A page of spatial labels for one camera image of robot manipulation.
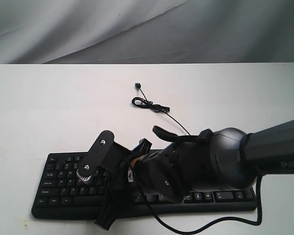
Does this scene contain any black keyboard usb cable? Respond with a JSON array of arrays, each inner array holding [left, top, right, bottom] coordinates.
[[131, 82, 192, 136]]

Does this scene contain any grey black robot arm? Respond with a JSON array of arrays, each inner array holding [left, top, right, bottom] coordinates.
[[76, 120, 294, 230]]

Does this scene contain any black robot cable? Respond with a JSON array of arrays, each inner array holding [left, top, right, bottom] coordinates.
[[122, 159, 263, 235]]

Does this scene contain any black acer keyboard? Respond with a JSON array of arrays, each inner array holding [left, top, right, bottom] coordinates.
[[31, 152, 256, 220]]

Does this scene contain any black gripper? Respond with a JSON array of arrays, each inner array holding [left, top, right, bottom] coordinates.
[[76, 130, 152, 231]]

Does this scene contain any grey backdrop cloth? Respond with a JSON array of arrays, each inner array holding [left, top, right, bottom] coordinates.
[[0, 0, 294, 64]]

